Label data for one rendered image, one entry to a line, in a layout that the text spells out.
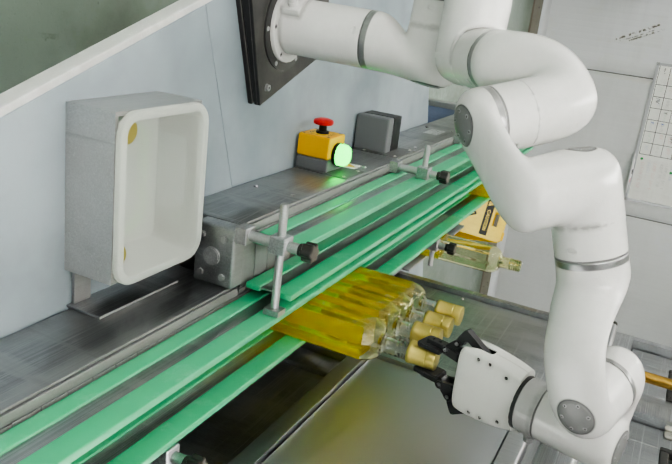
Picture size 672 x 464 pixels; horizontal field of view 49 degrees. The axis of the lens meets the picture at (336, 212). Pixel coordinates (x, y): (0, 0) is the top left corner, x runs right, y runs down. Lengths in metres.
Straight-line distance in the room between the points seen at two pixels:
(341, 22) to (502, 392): 0.62
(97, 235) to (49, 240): 0.06
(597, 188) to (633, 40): 6.01
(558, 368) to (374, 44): 0.57
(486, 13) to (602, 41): 5.83
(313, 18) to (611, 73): 5.77
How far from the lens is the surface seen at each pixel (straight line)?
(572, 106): 0.94
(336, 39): 1.22
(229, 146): 1.26
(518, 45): 0.97
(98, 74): 0.99
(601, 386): 0.90
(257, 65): 1.24
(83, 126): 0.94
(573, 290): 0.91
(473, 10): 1.07
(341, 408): 1.20
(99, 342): 0.96
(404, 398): 1.26
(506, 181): 0.85
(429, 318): 1.22
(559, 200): 0.84
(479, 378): 1.06
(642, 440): 1.41
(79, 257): 1.00
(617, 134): 6.92
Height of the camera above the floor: 1.42
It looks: 23 degrees down
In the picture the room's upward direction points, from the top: 104 degrees clockwise
